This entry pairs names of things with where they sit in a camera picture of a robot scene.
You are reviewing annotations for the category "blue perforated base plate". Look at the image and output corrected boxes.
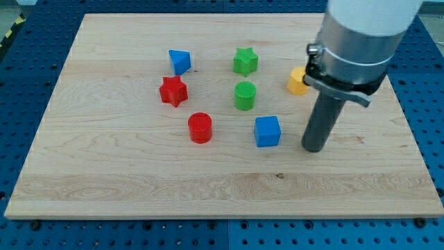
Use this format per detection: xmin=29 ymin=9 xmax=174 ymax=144
xmin=1 ymin=0 xmax=443 ymax=249

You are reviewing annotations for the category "green star block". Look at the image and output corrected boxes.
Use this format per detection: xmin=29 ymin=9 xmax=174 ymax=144
xmin=233 ymin=47 xmax=259 ymax=77

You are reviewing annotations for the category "light wooden board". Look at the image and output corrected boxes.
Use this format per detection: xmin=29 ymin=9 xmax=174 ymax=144
xmin=5 ymin=14 xmax=443 ymax=220

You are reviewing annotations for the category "blue triangular prism block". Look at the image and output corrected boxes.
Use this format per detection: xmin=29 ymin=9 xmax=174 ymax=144
xmin=169 ymin=50 xmax=191 ymax=75

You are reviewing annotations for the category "red star block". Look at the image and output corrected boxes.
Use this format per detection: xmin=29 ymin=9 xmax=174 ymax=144
xmin=159 ymin=76 xmax=188 ymax=108

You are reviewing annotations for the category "green cylinder block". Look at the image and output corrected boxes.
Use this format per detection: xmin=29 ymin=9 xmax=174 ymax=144
xmin=234 ymin=81 xmax=257 ymax=111

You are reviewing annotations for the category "yellow heart block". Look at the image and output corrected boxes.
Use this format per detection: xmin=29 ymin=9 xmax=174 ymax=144
xmin=287 ymin=67 xmax=309 ymax=95

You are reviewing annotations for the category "blue cube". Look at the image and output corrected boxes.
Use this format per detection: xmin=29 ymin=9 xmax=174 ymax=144
xmin=254 ymin=116 xmax=281 ymax=147

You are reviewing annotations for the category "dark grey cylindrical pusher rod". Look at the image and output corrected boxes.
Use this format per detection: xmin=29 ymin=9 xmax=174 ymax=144
xmin=301 ymin=93 xmax=345 ymax=153

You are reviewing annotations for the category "red cylinder block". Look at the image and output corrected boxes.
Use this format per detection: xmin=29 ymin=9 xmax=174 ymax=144
xmin=188 ymin=112 xmax=212 ymax=144

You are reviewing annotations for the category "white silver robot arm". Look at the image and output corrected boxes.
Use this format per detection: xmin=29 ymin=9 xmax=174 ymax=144
xmin=303 ymin=0 xmax=422 ymax=107

